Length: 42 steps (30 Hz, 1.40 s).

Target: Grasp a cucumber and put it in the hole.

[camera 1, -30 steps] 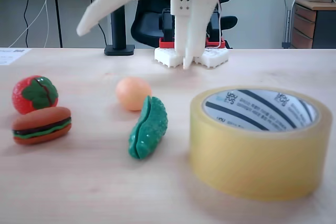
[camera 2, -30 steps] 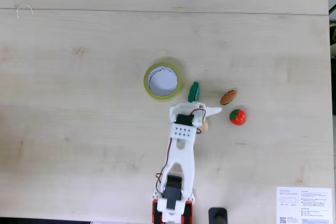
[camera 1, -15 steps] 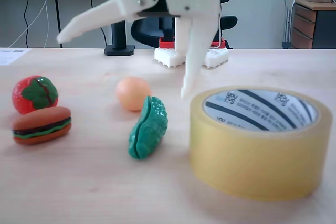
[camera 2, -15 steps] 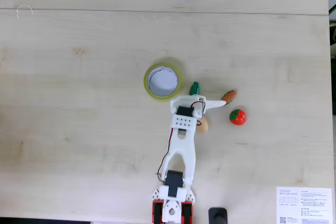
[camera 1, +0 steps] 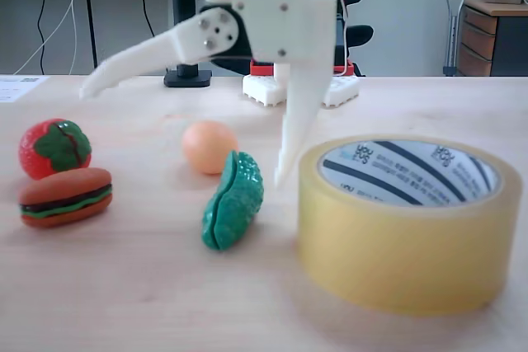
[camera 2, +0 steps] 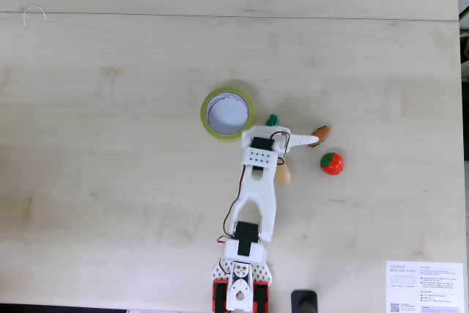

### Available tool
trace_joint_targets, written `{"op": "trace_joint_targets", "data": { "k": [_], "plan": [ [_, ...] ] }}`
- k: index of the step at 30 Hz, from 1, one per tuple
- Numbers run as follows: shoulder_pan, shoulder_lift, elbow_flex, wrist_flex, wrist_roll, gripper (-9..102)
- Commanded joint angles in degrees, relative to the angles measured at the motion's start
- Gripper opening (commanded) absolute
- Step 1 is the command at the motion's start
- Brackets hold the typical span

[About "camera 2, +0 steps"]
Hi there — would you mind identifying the yellow tape roll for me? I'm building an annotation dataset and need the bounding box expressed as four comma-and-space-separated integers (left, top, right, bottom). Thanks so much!
199, 87, 256, 144

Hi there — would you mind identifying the red black servo cable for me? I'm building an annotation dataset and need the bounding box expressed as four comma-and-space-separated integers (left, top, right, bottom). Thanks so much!
215, 164, 248, 245

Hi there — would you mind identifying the red black gripper cable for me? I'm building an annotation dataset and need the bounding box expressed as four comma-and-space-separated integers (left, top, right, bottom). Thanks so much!
272, 128, 292, 166

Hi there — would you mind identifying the red table clamp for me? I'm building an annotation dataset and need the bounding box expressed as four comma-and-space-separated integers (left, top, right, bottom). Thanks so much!
212, 279, 230, 313
253, 281, 271, 313

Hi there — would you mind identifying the beige toy egg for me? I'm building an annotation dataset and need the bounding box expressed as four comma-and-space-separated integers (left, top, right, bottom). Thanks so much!
274, 163, 293, 186

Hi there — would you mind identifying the white printed paper sheet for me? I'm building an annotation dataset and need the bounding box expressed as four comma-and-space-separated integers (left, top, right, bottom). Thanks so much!
385, 260, 464, 313

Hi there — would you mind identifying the black monitor stand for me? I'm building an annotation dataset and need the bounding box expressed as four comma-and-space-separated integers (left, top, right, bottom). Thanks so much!
290, 289, 319, 313

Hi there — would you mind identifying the brown toy hamburger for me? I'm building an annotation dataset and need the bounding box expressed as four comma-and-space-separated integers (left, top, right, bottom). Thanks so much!
309, 125, 332, 149

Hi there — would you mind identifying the red toy tomato green leaf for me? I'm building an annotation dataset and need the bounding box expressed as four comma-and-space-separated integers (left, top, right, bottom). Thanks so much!
320, 151, 346, 177

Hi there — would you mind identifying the thin white wire hook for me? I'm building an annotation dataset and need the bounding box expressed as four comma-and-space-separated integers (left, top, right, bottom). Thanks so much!
22, 5, 48, 27

